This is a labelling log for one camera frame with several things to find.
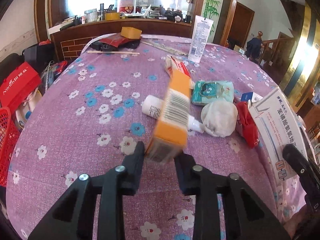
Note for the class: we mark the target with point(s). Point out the white small bottle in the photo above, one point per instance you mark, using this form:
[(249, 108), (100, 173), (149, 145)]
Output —
[(152, 106)]

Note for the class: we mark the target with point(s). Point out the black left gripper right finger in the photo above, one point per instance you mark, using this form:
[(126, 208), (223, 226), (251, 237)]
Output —
[(245, 215)]

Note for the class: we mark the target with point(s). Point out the black wallet under packet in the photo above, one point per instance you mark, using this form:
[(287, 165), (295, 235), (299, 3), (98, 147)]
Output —
[(107, 46)]

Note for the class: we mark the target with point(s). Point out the teal tissue pack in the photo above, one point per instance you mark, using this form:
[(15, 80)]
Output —
[(205, 92)]

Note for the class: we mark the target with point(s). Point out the yellow tape roll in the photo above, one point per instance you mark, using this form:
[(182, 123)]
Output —
[(131, 33)]

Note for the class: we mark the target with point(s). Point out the red gift bag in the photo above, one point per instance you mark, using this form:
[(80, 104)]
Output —
[(18, 85)]

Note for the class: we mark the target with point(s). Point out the wrapped chopsticks pair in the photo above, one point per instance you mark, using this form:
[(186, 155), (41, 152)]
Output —
[(165, 48)]

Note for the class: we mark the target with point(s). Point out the white lotion tube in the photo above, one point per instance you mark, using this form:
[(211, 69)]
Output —
[(201, 32)]

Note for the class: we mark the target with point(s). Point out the purple floral tablecloth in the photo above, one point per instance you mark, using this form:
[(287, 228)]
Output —
[(91, 117)]

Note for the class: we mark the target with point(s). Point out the orange cardboard box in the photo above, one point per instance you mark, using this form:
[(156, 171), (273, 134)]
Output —
[(170, 134)]

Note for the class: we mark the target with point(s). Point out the red white snack wrapper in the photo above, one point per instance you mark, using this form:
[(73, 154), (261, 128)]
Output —
[(172, 63)]

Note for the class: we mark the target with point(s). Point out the red packet on table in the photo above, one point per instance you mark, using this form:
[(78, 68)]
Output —
[(115, 40)]

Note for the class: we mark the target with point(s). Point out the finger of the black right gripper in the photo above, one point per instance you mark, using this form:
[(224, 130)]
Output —
[(307, 171)]

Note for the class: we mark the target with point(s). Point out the blue white small box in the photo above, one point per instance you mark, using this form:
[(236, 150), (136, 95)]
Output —
[(251, 96)]

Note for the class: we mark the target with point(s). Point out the red plastic basket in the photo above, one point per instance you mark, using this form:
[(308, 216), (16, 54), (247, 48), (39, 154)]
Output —
[(9, 138)]

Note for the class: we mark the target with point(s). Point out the wooden stair railing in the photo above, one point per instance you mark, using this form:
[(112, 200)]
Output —
[(276, 52)]

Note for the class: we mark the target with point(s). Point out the white cloth ball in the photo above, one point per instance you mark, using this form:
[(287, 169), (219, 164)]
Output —
[(219, 118)]

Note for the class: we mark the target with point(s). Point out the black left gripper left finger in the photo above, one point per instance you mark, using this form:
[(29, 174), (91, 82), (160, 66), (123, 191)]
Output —
[(72, 215)]

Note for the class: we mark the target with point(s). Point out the wooden sideboard cabinet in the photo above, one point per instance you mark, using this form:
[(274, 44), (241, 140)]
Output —
[(70, 42)]

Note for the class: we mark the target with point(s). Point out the black sofa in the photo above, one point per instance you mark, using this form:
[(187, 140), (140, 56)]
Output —
[(38, 56)]

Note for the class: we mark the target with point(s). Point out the white medicine box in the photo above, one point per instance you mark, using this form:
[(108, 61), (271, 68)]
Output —
[(278, 126)]

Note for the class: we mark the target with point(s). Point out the wooden chopstick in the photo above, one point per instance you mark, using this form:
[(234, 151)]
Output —
[(112, 52)]

